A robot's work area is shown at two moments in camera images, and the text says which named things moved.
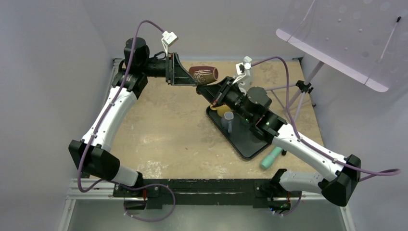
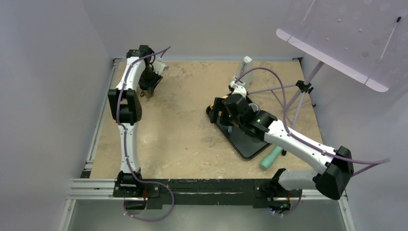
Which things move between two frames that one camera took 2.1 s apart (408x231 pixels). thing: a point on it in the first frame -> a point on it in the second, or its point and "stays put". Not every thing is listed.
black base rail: (258, 192) stays put
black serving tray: (247, 142) stays put
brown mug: (203, 75) -> (145, 93)
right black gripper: (216, 94) -> (218, 106)
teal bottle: (267, 161) stays put
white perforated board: (366, 40) stays put
